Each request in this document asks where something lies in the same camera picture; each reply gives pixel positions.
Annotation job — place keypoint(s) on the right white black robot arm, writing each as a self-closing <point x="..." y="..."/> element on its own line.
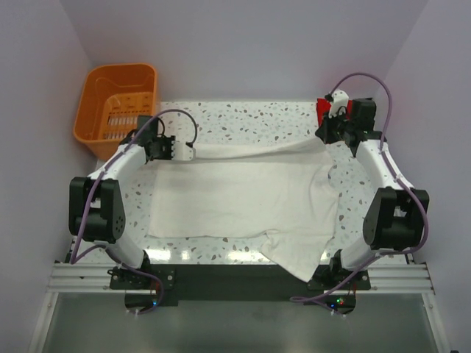
<point x="394" y="222"/>

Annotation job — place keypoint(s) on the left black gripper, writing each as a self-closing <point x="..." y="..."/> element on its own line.
<point x="168" y="140"/>

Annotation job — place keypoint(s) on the red folded t shirt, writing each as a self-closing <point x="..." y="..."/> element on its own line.
<point x="323" y="106"/>

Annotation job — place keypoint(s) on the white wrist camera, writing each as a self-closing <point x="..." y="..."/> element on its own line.
<point x="182" y="151"/>
<point x="338" y="100"/>

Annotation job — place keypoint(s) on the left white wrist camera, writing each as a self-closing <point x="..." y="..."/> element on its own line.
<point x="182" y="151"/>

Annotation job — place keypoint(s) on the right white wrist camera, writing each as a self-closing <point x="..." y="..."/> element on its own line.
<point x="338" y="100"/>

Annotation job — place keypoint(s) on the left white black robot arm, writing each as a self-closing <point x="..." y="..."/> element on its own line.
<point x="96" y="216"/>

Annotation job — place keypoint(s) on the white t shirt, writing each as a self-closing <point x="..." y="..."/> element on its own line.
<point x="281" y="192"/>

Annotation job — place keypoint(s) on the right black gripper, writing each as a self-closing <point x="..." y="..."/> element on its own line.
<point x="323" y="132"/>

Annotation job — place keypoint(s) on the orange plastic basket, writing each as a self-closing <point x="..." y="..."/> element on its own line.
<point x="113" y="97"/>

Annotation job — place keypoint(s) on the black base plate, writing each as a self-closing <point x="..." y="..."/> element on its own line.
<point x="168" y="285"/>

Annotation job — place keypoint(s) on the aluminium rail frame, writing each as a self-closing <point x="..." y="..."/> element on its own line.
<point x="82" y="314"/>

